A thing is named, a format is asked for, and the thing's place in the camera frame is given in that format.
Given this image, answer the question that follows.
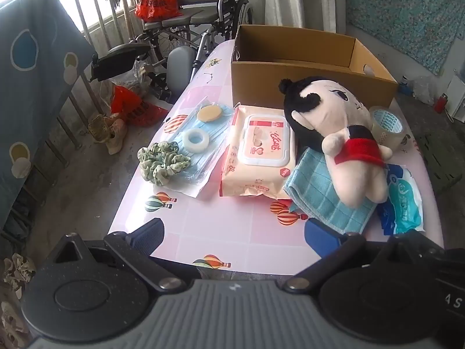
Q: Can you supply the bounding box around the beige patterned shoe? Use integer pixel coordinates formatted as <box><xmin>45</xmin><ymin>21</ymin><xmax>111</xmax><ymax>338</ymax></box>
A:
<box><xmin>0</xmin><ymin>301</ymin><xmax>30</xmax><ymax>347</ymax></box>
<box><xmin>3</xmin><ymin>254</ymin><xmax>37</xmax><ymax>292</ymax></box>

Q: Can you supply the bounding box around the small white tape roll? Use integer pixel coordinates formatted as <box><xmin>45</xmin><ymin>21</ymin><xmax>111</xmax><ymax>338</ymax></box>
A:
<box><xmin>183</xmin><ymin>128</ymin><xmax>211</xmax><ymax>152</ymax></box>

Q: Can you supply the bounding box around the black cushioned pad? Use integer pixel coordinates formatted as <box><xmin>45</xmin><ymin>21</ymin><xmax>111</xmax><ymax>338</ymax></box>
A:
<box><xmin>89</xmin><ymin>43</ymin><xmax>152</xmax><ymax>83</ymax></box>

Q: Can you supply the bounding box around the clear plastic bag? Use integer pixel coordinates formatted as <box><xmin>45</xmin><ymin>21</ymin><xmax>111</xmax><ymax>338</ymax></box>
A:
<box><xmin>412</xmin><ymin>76</ymin><xmax>437</xmax><ymax>104</ymax></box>

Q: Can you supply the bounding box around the brown cardboard box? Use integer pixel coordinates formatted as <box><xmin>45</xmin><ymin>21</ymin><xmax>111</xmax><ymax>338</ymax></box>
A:
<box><xmin>230</xmin><ymin>25</ymin><xmax>399</xmax><ymax>112</ymax></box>

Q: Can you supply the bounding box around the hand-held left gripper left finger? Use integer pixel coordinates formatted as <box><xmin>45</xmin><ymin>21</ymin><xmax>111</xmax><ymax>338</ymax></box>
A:
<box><xmin>45</xmin><ymin>217</ymin><xmax>187</xmax><ymax>294</ymax></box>

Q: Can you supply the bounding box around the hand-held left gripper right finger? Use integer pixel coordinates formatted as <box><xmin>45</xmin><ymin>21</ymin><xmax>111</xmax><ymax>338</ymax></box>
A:
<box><xmin>282</xmin><ymin>220</ymin><xmax>447</xmax><ymax>294</ymax></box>

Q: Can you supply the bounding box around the dark green plastic stool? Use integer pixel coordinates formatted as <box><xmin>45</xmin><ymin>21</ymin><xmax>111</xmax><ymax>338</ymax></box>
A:
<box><xmin>418</xmin><ymin>131</ymin><xmax>463</xmax><ymax>194</ymax></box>

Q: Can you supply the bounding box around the teal floral wall cloth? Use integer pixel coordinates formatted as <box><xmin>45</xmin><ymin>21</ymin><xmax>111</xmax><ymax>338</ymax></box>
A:
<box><xmin>345</xmin><ymin>0</ymin><xmax>465</xmax><ymax>77</ymax></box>

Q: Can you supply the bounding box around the pink wet wipes pack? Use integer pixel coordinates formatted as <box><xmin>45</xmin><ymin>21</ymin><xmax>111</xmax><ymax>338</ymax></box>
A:
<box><xmin>219</xmin><ymin>104</ymin><xmax>303</xmax><ymax>200</ymax></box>

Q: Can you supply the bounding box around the pack of blue face masks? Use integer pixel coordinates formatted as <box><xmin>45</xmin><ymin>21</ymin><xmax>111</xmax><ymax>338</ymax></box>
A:
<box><xmin>165</xmin><ymin>96</ymin><xmax>239</xmax><ymax>199</ymax></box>

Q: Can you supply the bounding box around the round beige powder puff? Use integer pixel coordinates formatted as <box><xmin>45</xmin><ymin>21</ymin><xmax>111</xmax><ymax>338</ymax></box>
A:
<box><xmin>196</xmin><ymin>105</ymin><xmax>223</xmax><ymax>123</ymax></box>

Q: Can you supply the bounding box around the white water dispenser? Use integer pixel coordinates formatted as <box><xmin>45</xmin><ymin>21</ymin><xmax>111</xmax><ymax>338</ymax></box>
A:
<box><xmin>444</xmin><ymin>74</ymin><xmax>465</xmax><ymax>124</ymax></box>

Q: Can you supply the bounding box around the grey wheelchair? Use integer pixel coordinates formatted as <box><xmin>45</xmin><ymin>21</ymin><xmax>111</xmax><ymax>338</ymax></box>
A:
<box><xmin>134</xmin><ymin>0</ymin><xmax>255</xmax><ymax>103</ymax></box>

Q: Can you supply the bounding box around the blue blanket with circles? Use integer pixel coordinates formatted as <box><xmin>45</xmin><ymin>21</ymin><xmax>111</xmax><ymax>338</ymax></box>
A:
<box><xmin>0</xmin><ymin>0</ymin><xmax>96</xmax><ymax>223</ymax></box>

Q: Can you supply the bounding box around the tan shoe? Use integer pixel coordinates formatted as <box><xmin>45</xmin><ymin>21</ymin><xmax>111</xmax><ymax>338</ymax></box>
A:
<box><xmin>88</xmin><ymin>113</ymin><xmax>114</xmax><ymax>143</ymax></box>

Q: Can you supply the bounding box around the black-haired plush doll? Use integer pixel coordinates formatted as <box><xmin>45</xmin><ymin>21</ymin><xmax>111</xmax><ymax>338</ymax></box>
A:
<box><xmin>279</xmin><ymin>76</ymin><xmax>394</xmax><ymax>210</ymax></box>

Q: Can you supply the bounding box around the green fabric scrunchie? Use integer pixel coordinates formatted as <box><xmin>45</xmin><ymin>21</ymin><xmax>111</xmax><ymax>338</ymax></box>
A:
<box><xmin>137</xmin><ymin>142</ymin><xmax>192</xmax><ymax>186</ymax></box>

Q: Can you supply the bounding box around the blue and white tissue pack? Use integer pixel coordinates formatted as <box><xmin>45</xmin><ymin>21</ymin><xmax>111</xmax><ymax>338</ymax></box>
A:
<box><xmin>376</xmin><ymin>163</ymin><xmax>425</xmax><ymax>236</ymax></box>

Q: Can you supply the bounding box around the light blue checked towel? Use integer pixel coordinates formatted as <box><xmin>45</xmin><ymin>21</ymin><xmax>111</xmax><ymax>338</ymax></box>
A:
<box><xmin>282</xmin><ymin>148</ymin><xmax>380</xmax><ymax>235</ymax></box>

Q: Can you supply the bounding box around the clear packing tape roll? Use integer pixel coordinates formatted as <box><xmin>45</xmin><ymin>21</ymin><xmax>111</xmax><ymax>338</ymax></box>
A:
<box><xmin>369</xmin><ymin>106</ymin><xmax>408</xmax><ymax>152</ymax></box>

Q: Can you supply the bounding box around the white and pink shoe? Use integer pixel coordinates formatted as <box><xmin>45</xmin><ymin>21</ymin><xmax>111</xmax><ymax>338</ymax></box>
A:
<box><xmin>105</xmin><ymin>118</ymin><xmax>128</xmax><ymax>155</ymax></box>

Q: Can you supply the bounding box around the metal window railing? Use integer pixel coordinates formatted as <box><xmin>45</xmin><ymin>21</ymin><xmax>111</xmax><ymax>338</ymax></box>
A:
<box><xmin>47</xmin><ymin>0</ymin><xmax>146</xmax><ymax>149</ymax></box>

